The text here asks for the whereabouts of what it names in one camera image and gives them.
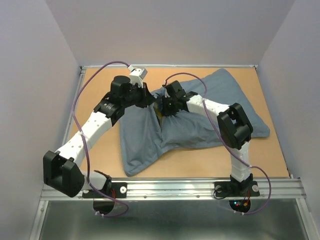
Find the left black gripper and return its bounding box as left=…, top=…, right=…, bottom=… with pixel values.
left=122, top=81, right=157, bottom=109

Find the white pillow yellow edge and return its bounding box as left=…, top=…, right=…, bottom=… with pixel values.
left=153, top=105, right=163, bottom=127

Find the blue grey pillowcase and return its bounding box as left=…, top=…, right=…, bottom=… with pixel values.
left=119, top=68, right=270, bottom=177

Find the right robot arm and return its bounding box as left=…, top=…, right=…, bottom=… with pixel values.
left=162, top=81, right=253, bottom=200

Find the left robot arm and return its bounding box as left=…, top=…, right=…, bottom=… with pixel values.
left=43, top=68, right=156, bottom=197

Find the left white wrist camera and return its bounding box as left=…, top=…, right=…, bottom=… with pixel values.
left=129, top=67, right=148, bottom=88

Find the aluminium front rail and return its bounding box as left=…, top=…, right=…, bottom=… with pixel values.
left=40, top=177, right=307, bottom=201

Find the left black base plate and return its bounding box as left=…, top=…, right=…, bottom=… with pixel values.
left=82, top=181, right=128, bottom=199

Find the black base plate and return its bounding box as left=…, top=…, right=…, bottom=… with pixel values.
left=214, top=181, right=260, bottom=199
left=82, top=181, right=128, bottom=199

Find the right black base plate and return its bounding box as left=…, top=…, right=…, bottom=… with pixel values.
left=214, top=181, right=260, bottom=199

